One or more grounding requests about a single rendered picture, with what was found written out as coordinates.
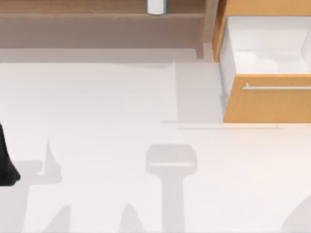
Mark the brown wooden open shelf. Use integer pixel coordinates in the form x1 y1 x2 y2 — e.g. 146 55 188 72
0 0 220 60

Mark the white and blue can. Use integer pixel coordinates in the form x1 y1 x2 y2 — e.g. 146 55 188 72
146 0 168 16

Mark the pale wooden drawer front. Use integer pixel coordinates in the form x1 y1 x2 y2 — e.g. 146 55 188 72
223 74 311 124

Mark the white pulled-out drawer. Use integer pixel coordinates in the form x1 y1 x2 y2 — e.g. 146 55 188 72
219 16 311 122

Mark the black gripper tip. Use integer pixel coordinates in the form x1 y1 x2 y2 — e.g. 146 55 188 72
0 123 21 187

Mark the long metal drawer handle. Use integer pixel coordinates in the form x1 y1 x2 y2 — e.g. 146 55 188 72
242 82 311 90

